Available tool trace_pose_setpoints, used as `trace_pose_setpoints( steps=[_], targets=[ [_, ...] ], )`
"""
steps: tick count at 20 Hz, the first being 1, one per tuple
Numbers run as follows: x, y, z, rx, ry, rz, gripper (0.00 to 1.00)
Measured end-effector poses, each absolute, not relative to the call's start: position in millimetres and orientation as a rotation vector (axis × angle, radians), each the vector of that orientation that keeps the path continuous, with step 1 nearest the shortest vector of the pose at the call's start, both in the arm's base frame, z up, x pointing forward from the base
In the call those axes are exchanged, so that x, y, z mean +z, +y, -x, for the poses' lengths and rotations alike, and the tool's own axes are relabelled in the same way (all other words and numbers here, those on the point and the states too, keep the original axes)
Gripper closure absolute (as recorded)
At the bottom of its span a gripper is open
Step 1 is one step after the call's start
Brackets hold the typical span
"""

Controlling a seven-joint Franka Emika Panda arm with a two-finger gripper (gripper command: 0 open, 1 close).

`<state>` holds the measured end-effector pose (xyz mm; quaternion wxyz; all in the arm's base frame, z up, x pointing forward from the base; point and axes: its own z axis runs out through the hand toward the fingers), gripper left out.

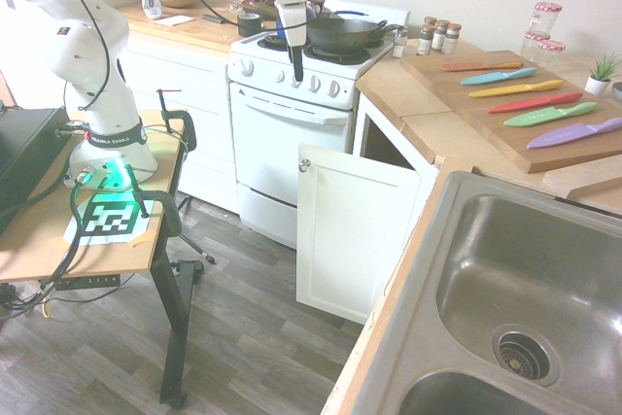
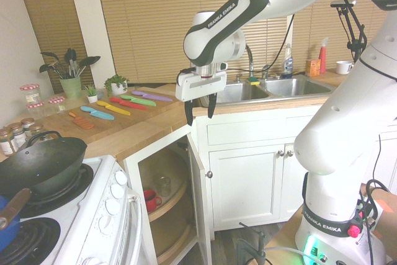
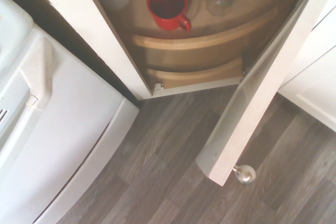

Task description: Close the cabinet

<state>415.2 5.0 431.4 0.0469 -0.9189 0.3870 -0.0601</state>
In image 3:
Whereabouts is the wooden lazy susan shelf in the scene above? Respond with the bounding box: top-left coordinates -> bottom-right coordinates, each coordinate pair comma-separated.
101,0 -> 308,57
146,55 -> 245,89

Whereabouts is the silver round door knob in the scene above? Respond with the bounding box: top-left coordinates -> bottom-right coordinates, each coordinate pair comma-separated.
232,165 -> 256,185

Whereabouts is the white cabinet frame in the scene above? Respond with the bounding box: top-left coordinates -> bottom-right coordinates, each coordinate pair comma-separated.
28,0 -> 325,101

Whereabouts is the white oven stove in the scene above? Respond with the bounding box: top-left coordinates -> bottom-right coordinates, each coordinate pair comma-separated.
0,0 -> 140,224

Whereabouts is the white adjacent cabinet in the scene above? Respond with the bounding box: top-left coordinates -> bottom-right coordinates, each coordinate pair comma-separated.
277,0 -> 336,133

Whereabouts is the red ceramic mug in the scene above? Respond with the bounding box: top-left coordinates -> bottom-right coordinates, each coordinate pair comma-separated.
146,0 -> 192,31

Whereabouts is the white cabinet door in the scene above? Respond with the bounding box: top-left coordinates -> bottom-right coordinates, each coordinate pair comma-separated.
196,0 -> 336,187

